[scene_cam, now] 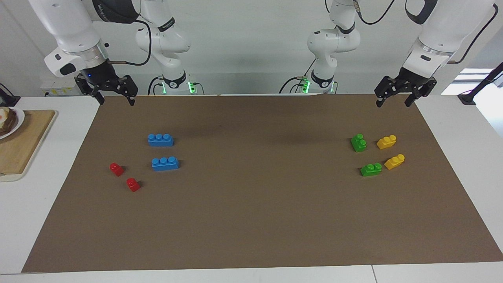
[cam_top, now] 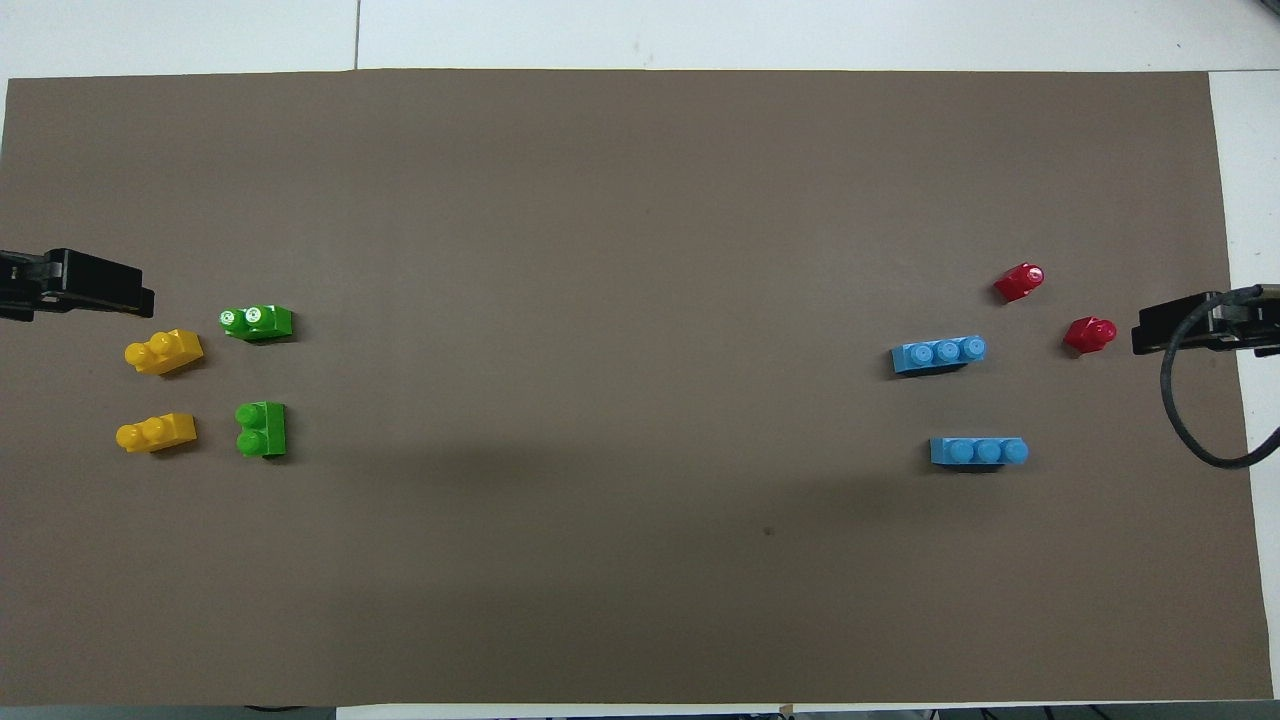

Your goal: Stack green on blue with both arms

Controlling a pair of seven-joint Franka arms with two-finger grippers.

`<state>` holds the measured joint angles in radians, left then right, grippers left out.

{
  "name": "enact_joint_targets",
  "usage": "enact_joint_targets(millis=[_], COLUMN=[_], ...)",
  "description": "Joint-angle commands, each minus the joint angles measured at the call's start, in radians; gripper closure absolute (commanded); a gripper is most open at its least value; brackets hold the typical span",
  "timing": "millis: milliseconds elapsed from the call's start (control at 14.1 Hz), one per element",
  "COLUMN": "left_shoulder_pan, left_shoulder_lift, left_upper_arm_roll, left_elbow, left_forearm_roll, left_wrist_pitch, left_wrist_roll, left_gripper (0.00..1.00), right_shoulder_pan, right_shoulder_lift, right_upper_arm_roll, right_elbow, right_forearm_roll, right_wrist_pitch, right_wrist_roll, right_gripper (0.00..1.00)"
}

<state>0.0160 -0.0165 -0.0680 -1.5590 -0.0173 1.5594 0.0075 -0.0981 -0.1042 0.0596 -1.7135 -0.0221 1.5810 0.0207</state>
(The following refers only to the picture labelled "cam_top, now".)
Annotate yellow toy brick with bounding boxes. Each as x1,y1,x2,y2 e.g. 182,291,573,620
115,413,198,454
124,329,205,376

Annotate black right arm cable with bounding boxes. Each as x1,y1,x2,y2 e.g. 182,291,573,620
1159,285,1280,470

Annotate plain green toy brick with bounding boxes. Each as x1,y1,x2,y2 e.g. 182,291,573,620
235,401,288,459

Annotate brown table mat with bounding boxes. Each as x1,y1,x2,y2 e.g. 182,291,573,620
0,68,1273,706

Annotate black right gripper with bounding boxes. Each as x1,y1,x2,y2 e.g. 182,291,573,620
1132,288,1280,356

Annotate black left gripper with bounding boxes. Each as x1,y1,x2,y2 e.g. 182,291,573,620
0,248,156,321

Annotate blue three-stud toy brick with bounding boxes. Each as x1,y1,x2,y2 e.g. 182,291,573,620
890,335,988,376
930,437,1030,468

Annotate red single-stud toy brick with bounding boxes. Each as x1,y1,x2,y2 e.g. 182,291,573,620
993,263,1045,303
1062,317,1118,356

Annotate green brick with white stickers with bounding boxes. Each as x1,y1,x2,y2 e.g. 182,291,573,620
219,304,295,343

